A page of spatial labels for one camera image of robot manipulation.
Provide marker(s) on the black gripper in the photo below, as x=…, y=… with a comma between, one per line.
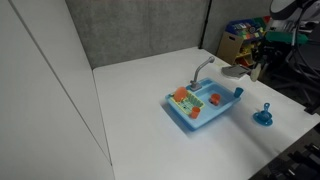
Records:
x=266, y=54

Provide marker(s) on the cream detergent bottle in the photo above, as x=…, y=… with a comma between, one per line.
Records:
x=255, y=73

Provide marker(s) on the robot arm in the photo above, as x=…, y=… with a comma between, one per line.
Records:
x=286, y=18

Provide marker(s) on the green cloth on chair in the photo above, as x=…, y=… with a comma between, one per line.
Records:
x=286, y=37

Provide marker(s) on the wooden toy shelf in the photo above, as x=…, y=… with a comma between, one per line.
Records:
x=240, y=38

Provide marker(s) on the grey metal mounting plate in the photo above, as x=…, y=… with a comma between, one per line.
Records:
x=235, y=71

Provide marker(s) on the blue toy cup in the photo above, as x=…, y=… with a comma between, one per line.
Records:
x=238, y=92

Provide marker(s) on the small blue cup with spoon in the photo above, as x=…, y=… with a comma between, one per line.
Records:
x=264, y=114

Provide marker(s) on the blue toy sink basin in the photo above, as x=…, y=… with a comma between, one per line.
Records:
x=209, y=111

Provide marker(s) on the orange mug in basin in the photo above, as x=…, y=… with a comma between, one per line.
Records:
x=215, y=99

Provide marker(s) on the black tripod pole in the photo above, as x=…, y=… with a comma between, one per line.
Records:
x=200, y=45

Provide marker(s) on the grey toy faucet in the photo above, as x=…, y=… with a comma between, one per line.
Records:
x=194, y=84

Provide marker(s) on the yellow green dish rack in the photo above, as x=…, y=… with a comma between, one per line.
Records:
x=187, y=103

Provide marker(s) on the orange cup in rack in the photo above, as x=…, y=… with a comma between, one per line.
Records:
x=195, y=111

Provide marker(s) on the orange toy plate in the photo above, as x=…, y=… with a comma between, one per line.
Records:
x=180, y=94

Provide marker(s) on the black equipment at table edge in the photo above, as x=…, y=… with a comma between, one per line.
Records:
x=300, y=161

